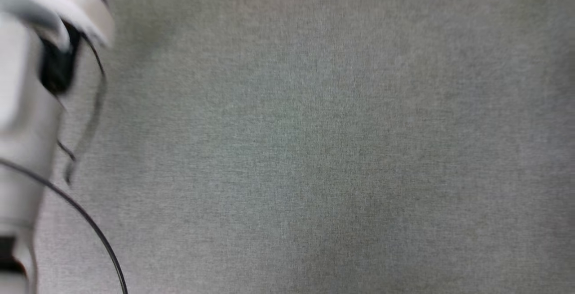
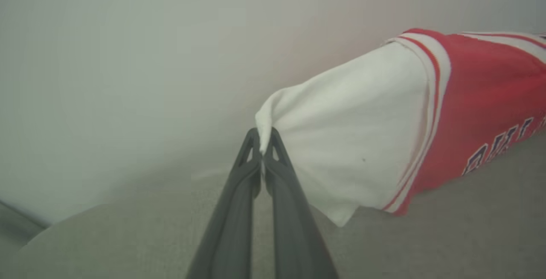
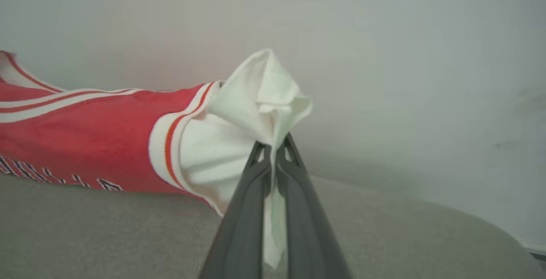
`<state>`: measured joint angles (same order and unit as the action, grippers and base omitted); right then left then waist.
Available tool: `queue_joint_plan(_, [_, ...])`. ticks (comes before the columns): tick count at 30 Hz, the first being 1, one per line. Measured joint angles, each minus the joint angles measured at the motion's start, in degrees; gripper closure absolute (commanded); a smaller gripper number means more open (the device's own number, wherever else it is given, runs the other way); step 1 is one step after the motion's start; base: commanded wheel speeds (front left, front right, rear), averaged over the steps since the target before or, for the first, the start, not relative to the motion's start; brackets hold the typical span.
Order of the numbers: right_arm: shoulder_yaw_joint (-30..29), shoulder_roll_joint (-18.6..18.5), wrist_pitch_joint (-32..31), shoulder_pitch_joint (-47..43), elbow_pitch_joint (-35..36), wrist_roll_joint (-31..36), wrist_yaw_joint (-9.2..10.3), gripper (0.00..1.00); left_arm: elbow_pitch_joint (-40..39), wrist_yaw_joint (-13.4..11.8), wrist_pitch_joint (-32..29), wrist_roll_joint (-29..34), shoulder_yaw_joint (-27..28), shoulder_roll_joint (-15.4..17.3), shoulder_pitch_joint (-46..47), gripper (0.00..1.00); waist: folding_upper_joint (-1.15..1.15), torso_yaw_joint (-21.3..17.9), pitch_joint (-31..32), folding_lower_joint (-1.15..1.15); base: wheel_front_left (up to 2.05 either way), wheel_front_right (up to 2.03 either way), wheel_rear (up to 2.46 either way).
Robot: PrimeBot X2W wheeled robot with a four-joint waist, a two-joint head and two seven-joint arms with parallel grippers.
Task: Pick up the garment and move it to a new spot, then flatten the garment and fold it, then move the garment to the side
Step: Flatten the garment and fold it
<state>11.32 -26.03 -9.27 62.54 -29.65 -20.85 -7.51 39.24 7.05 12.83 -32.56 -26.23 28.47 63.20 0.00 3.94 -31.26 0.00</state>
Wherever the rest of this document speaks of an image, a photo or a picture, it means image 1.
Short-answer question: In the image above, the thin black cable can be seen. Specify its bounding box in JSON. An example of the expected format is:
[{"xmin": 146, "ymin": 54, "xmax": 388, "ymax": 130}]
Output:
[
  {"xmin": 56, "ymin": 33, "xmax": 108, "ymax": 187},
  {"xmin": 0, "ymin": 158, "xmax": 129, "ymax": 294}
]

